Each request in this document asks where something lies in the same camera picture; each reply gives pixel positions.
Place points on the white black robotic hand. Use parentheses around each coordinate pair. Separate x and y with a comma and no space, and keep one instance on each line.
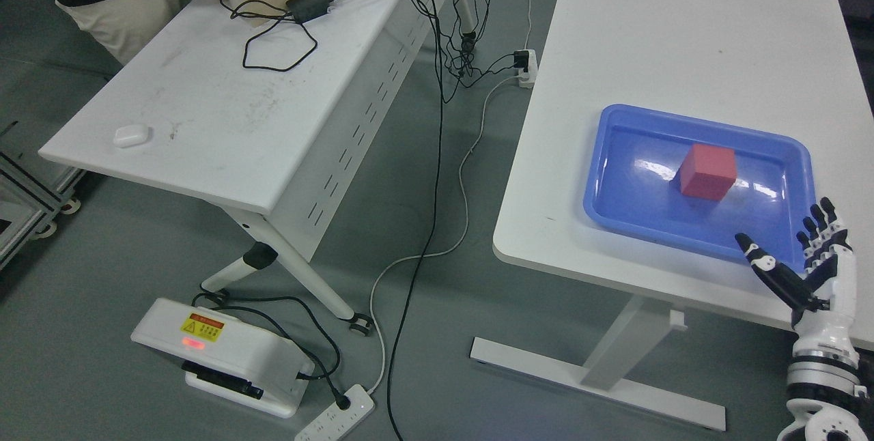
(822,299)

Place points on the pink block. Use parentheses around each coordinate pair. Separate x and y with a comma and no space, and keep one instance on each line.
(708,172)

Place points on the robot forearm wrist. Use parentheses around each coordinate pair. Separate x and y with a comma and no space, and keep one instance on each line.
(828,399)

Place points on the blue tray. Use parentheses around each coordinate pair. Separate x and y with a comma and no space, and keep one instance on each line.
(633,185)

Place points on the white table with T-leg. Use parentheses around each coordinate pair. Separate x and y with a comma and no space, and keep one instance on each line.
(780,66)

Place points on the white power strip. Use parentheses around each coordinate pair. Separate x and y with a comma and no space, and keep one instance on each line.
(334,423)

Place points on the white folding desk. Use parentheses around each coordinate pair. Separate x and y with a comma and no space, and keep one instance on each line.
(275,147)

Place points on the black power adapter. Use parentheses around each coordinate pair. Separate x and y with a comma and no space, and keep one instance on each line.
(303,11)

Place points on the white box appliance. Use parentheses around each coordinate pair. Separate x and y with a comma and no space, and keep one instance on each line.
(228,357)

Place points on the wall plug power strip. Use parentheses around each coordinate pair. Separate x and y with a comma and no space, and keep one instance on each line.
(525,64)

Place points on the aluminium frame rack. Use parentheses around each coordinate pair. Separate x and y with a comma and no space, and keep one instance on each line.
(34,190)

